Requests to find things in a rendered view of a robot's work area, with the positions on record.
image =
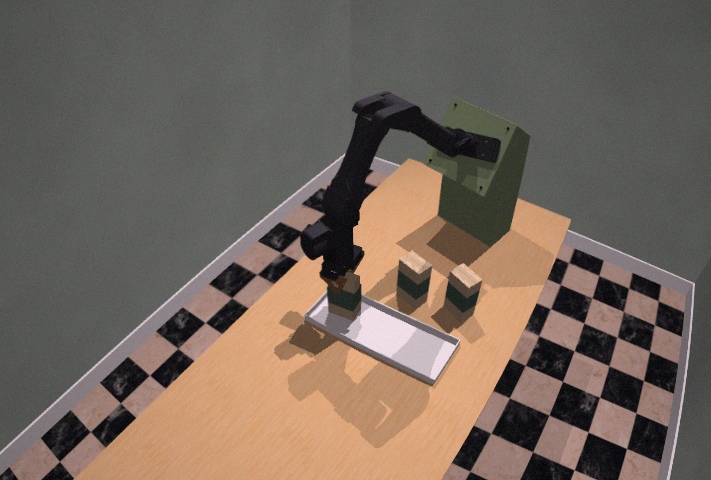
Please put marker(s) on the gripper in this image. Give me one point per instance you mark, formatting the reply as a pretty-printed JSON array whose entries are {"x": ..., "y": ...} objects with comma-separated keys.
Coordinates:
[{"x": 348, "y": 257}]

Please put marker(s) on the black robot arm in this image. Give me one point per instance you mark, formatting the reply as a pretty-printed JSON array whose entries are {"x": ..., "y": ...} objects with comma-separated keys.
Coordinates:
[{"x": 343, "y": 197}]

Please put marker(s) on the white rectangular tray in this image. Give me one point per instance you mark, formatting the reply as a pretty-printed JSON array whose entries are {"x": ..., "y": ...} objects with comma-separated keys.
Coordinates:
[{"x": 388, "y": 331}]

